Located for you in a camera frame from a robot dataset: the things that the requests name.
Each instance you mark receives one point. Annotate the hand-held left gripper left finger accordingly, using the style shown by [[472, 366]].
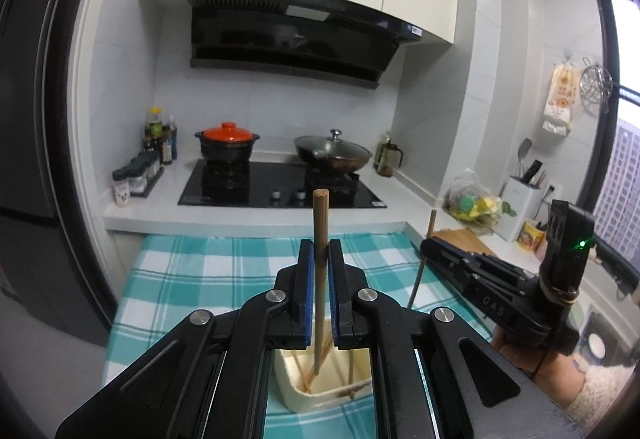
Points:
[[307, 294]]

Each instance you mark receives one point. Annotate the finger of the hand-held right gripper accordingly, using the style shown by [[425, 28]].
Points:
[[460, 253], [445, 274]]

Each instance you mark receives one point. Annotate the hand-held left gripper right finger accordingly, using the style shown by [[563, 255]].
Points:
[[334, 294]]

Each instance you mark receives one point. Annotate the wooden chopstick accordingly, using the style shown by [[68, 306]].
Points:
[[432, 224], [320, 219]]

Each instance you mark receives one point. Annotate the group of wooden chopsticks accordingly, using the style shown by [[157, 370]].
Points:
[[352, 366]]

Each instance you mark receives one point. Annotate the cream utensil holder box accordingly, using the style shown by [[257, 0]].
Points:
[[295, 399]]

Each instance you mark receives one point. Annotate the person's right hand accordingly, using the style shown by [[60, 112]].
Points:
[[545, 369]]

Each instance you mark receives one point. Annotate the wooden cutting board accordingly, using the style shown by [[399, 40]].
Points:
[[470, 239]]

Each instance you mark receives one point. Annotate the plastic bag of sponges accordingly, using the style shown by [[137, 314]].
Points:
[[472, 204]]

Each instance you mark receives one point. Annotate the yellow printed mug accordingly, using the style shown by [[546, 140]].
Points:
[[531, 236]]

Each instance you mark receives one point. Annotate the white knife holder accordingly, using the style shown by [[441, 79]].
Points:
[[522, 214]]

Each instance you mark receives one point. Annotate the white and blue bowl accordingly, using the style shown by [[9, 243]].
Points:
[[596, 346]]

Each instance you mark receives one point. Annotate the kitchen sink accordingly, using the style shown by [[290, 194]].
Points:
[[612, 339]]

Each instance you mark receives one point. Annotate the teal checked tablecloth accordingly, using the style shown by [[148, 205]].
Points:
[[200, 264]]

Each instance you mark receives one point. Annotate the dark glass jug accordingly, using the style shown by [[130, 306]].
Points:
[[386, 159]]

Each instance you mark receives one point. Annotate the grey spatula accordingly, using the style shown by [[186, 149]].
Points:
[[525, 149]]

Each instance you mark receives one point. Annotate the black gas cooktop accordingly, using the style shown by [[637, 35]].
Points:
[[235, 191]]

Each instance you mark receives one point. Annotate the black wok with glass lid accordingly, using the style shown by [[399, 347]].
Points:
[[340, 161]]

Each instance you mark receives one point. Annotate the black clay pot red lid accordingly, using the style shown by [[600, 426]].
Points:
[[227, 149]]

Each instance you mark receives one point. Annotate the hanging noodle bag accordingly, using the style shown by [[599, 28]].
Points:
[[560, 99]]

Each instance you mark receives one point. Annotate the spice jar rack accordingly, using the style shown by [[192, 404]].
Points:
[[145, 174]]

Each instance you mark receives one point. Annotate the dark sauce bottle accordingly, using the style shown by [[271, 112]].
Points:
[[170, 144]]

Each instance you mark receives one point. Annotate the labelled spice jar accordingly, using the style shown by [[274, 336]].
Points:
[[121, 191]]

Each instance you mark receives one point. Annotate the yellow-capped sauce bottle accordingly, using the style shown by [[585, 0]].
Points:
[[154, 129]]

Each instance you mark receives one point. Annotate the black range hood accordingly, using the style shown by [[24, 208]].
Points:
[[280, 39]]

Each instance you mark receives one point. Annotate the dark grey refrigerator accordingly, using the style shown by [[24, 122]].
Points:
[[30, 119]]

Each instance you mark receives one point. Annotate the white wall socket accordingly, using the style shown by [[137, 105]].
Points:
[[551, 189]]

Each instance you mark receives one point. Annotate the black window frame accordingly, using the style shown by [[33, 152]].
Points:
[[600, 119]]

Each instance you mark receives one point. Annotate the black door frame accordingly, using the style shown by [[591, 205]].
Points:
[[70, 119]]

